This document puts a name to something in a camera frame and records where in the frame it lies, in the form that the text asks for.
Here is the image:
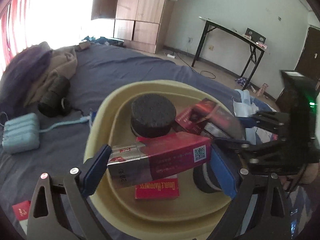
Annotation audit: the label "red silver cigarette carton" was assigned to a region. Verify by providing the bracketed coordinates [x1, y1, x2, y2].
[107, 132, 212, 188]

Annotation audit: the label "red Double Happiness cigarette box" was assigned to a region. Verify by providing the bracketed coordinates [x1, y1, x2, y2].
[135, 175, 180, 200]

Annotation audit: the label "maroon cigarette box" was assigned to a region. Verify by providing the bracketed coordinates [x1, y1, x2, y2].
[173, 98, 226, 135]

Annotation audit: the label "dark round sponge puck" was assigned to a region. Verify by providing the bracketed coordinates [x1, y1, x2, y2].
[131, 94, 176, 138]

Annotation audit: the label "red white box on bed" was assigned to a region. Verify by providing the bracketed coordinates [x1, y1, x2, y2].
[12, 200, 31, 222]

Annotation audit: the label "yellow plastic basin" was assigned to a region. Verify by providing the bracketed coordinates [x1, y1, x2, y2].
[84, 80, 231, 239]

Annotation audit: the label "light blue power bank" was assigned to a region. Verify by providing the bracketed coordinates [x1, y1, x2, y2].
[2, 113, 40, 154]

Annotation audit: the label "folding table black legs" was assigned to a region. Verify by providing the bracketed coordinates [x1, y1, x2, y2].
[191, 16, 269, 90]

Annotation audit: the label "black cylindrical lens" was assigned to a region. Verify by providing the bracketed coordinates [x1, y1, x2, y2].
[37, 75, 71, 118]

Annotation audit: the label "black speaker on table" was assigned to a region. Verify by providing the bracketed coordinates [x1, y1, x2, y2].
[245, 28, 266, 43]

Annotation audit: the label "beige and purple clothes pile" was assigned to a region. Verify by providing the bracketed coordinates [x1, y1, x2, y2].
[1, 42, 78, 113]

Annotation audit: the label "dark blue bed sheet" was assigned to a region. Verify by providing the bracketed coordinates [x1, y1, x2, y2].
[1, 44, 240, 235]

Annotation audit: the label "wooden wardrobe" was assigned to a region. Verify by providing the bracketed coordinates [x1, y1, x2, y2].
[91, 0, 174, 54]

